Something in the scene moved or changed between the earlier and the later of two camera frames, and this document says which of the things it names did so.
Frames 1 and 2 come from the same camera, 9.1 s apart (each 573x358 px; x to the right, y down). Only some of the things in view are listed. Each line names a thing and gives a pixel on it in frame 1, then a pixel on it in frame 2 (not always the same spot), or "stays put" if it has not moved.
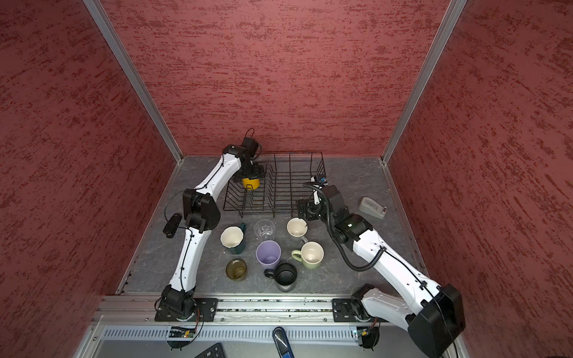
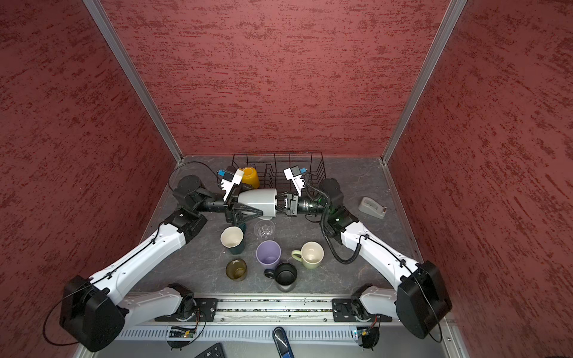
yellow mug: x=255 y=183 stays put
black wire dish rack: x=287 y=175 stays put
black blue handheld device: x=282 y=342 stays put
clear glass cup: x=264 y=228 stays put
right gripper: x=310 y=205 to x=292 y=210
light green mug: x=311 y=255 stays put
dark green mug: x=232 y=237 stays put
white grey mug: x=297 y=227 to x=265 y=200
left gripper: x=258 y=172 to x=233 y=213
